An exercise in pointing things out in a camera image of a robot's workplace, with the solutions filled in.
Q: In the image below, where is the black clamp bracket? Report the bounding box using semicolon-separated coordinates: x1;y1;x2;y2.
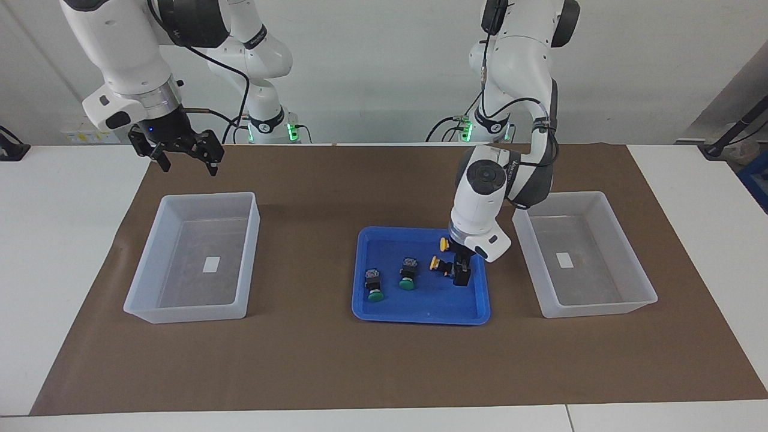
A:
0;125;31;161

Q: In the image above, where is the blue plastic tray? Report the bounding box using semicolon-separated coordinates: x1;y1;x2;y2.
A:
351;226;491;326

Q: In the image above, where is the brown table mat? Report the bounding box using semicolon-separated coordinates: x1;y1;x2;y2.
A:
30;143;768;416

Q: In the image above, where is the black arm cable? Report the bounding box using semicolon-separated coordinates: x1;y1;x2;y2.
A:
478;0;562;169
147;0;250;145

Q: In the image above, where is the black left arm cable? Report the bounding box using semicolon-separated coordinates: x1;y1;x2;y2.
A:
478;0;562;169

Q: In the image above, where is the blue crate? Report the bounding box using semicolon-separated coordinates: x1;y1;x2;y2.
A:
737;153;768;214

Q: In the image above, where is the translucent white plastic box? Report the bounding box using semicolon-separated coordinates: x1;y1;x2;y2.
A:
123;192;261;325
512;191;659;319

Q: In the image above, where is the green push button switch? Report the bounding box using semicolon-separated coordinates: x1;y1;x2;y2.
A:
364;268;386;303
398;257;419;291

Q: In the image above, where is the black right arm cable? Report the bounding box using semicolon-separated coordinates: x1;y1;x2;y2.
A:
147;0;250;145

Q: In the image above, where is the black stand pole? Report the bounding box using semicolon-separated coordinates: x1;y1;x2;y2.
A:
699;96;768;158

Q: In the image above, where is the black base cable bundle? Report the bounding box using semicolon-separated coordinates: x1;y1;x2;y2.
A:
425;89;484;143

